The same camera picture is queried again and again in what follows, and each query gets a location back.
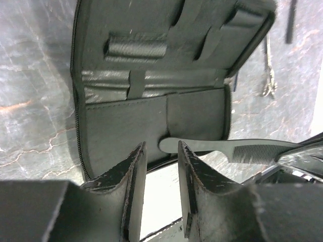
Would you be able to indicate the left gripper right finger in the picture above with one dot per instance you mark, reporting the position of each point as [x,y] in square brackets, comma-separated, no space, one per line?
[283,207]

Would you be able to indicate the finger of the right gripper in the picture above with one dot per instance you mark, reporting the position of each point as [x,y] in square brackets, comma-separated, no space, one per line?
[308,157]

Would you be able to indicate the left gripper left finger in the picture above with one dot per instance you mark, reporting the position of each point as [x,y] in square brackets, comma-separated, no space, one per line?
[106,208]

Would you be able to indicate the black hair comb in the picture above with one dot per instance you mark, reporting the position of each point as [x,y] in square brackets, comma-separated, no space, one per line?
[250,151]

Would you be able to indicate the black zip tool case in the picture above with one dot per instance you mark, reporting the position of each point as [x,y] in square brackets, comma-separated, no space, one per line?
[143,71]

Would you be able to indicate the silver scissors left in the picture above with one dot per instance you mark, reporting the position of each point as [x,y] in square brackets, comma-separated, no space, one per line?
[270,83]

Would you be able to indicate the silver scissors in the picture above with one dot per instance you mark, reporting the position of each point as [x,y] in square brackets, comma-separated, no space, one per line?
[270,83]
[291,21]

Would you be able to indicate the silver scissors right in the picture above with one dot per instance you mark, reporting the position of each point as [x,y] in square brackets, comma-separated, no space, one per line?
[291,21]

